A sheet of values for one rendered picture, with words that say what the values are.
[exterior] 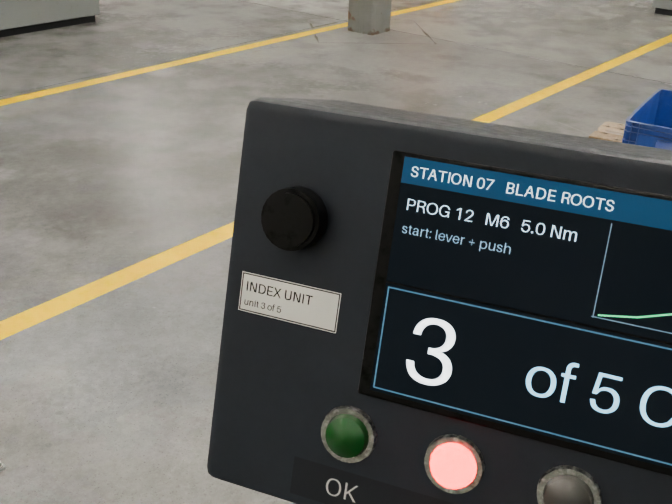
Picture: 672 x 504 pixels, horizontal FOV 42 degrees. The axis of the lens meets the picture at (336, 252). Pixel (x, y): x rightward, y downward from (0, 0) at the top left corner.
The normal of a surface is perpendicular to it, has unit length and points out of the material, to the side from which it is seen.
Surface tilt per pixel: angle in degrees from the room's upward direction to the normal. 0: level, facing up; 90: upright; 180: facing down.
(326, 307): 75
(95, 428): 0
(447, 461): 71
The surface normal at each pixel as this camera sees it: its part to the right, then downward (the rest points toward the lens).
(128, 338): 0.04, -0.90
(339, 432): -0.39, 0.07
